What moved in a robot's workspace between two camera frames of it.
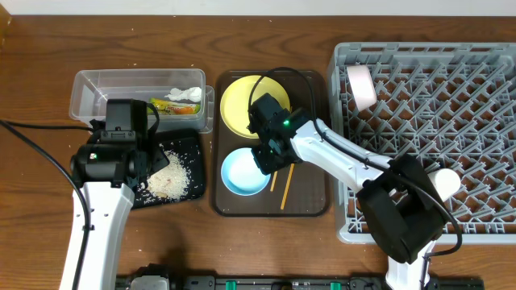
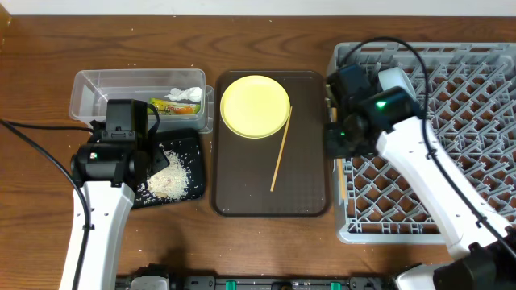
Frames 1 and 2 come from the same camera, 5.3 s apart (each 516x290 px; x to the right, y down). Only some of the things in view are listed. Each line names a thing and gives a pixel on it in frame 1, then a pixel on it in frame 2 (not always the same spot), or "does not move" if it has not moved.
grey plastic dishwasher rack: [452, 105] does not move
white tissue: [193, 93] does not move
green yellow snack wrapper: [181, 106] does not move
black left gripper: [157, 159] does not move
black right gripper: [265, 164] -> [332, 147]
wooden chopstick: [287, 186] -> [339, 163]
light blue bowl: [241, 174] -> [396, 77]
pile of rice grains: [172, 182] does not move
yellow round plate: [235, 101] does not move
